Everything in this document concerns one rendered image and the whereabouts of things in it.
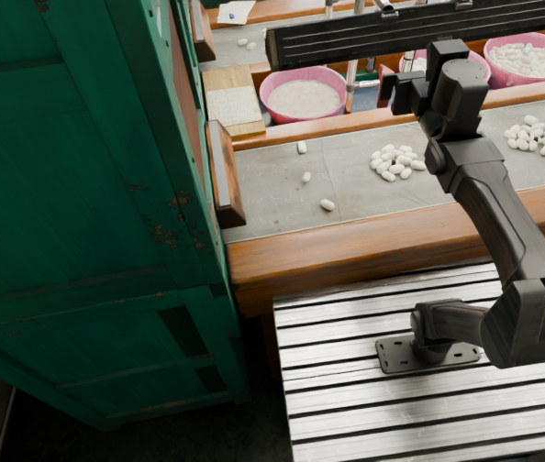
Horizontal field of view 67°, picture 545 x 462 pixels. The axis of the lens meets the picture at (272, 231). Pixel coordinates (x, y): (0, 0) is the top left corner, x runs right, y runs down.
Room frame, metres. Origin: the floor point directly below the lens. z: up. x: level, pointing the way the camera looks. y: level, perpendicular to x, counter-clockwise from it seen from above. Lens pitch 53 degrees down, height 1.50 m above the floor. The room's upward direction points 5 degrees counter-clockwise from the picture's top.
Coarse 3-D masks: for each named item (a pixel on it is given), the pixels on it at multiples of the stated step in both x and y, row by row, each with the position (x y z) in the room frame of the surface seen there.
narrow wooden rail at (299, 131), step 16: (496, 96) 0.95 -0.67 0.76; (512, 96) 0.94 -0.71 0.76; (528, 96) 0.94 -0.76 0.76; (544, 96) 0.95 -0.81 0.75; (368, 112) 0.93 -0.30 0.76; (384, 112) 0.93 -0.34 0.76; (272, 128) 0.90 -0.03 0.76; (288, 128) 0.90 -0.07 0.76; (304, 128) 0.89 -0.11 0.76; (320, 128) 0.88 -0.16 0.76; (336, 128) 0.88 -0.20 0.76; (352, 128) 0.88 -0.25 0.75; (368, 128) 0.89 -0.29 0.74; (240, 144) 0.85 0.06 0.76; (256, 144) 0.86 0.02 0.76; (272, 144) 0.86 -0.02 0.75
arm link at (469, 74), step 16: (448, 64) 0.50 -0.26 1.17; (464, 64) 0.50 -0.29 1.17; (480, 64) 0.50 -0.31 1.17; (448, 80) 0.48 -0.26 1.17; (464, 80) 0.47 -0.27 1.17; (480, 80) 0.46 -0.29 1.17; (448, 96) 0.47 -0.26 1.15; (464, 96) 0.45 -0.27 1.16; (480, 96) 0.45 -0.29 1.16; (448, 112) 0.46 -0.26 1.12; (464, 112) 0.45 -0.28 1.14; (448, 128) 0.44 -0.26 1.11; (464, 128) 0.45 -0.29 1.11; (432, 144) 0.44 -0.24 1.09; (432, 160) 0.41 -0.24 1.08
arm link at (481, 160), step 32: (448, 160) 0.40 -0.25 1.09; (480, 160) 0.38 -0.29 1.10; (448, 192) 0.38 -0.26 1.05; (480, 192) 0.33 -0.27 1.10; (512, 192) 0.32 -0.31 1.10; (480, 224) 0.30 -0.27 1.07; (512, 224) 0.27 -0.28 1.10; (512, 256) 0.23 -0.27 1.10; (544, 256) 0.23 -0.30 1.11; (512, 288) 0.19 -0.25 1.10; (544, 288) 0.19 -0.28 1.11; (512, 320) 0.17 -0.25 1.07; (512, 352) 0.14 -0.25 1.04
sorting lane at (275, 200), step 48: (288, 144) 0.86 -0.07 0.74; (336, 144) 0.84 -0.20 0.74; (384, 144) 0.83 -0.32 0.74; (528, 144) 0.77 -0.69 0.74; (240, 192) 0.70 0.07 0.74; (288, 192) 0.68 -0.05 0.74; (336, 192) 0.67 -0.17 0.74; (384, 192) 0.65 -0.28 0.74; (432, 192) 0.64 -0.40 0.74; (240, 240) 0.55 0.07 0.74
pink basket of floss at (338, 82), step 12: (276, 72) 1.17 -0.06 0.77; (288, 72) 1.18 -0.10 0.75; (300, 72) 1.18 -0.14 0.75; (312, 72) 1.18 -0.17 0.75; (324, 72) 1.16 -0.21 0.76; (336, 72) 1.13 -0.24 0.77; (264, 84) 1.12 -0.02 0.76; (276, 84) 1.15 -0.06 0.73; (336, 84) 1.11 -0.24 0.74; (264, 96) 1.08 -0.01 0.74; (336, 108) 0.96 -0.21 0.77; (276, 120) 0.99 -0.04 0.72; (288, 120) 0.95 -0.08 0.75; (300, 120) 0.94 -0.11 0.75
